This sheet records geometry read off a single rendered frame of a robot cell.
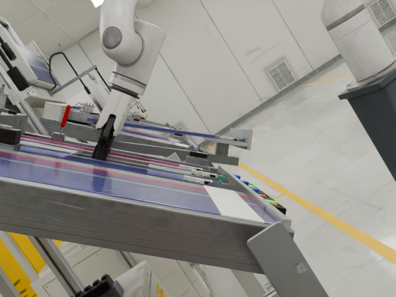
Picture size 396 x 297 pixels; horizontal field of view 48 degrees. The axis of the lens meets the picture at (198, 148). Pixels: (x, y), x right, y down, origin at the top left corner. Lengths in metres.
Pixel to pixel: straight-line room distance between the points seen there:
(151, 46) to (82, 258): 1.32
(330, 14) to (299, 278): 0.93
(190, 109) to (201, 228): 8.11
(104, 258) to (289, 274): 1.62
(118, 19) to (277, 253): 0.61
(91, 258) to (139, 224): 1.56
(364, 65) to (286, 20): 7.84
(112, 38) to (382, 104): 0.77
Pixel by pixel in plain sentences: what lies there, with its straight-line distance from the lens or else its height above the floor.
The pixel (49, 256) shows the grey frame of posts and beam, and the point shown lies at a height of 0.77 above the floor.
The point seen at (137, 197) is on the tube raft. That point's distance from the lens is 0.60.
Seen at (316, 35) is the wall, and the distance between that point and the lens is 9.31.
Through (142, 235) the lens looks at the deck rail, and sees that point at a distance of 0.56.
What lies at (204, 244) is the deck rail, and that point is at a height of 0.77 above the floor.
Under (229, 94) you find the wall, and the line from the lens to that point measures 8.75.
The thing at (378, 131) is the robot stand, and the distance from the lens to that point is 1.42.
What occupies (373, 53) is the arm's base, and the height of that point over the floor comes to 0.76.
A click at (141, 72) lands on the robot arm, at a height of 1.04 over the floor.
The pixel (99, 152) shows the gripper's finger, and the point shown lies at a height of 0.94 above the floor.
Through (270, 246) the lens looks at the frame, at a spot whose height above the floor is 0.74.
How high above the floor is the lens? 0.93
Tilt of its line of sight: 6 degrees down
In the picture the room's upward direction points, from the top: 33 degrees counter-clockwise
